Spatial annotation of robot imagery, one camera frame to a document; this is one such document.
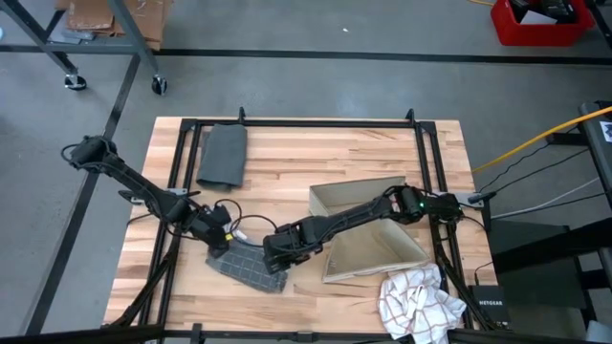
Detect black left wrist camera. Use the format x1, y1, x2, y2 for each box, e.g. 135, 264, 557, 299
212, 203, 234, 225

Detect flat cardboard sheets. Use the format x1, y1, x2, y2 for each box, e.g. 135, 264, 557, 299
55, 0, 174, 52

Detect black equipment stand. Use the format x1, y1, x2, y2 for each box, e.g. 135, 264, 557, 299
487, 99, 612, 344

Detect red plastic bin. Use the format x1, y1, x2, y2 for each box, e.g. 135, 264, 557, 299
490, 0, 597, 48

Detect yellow cable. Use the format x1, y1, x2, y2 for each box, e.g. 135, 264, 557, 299
471, 105, 612, 175

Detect white red-checked towel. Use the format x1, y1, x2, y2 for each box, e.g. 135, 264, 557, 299
376, 263, 468, 344

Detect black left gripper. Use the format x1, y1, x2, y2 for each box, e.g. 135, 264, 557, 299
189, 204, 232, 260

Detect grey metal wheeled cart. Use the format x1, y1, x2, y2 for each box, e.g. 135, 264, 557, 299
0, 0, 169, 97

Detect plain grey waffle towel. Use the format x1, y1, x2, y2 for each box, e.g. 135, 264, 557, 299
195, 122, 250, 190

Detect grey cable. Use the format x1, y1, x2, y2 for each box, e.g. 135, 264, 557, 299
491, 177, 612, 221

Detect dark grey white-checked towel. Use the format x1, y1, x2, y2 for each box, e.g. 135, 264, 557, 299
205, 238, 290, 294

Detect black network switch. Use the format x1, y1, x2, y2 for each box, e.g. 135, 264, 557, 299
468, 284, 512, 330

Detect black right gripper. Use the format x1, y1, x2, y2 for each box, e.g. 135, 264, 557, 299
262, 218, 327, 276

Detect black table frame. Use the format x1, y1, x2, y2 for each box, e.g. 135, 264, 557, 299
102, 107, 501, 343

